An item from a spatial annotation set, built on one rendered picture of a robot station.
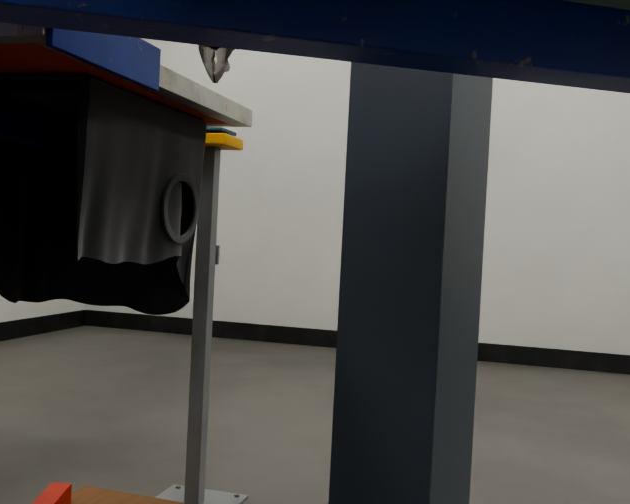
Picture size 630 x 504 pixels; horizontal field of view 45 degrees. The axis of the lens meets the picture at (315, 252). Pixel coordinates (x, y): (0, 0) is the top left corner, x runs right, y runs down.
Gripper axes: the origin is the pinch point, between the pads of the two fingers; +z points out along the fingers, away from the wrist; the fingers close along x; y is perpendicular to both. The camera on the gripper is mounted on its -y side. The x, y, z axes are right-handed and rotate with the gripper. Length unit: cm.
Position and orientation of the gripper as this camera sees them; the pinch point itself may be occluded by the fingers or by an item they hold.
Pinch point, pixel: (214, 77)
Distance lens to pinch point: 200.7
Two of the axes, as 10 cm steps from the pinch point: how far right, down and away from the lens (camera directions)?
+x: -9.6, -0.5, 2.6
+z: -0.5, 10.0, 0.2
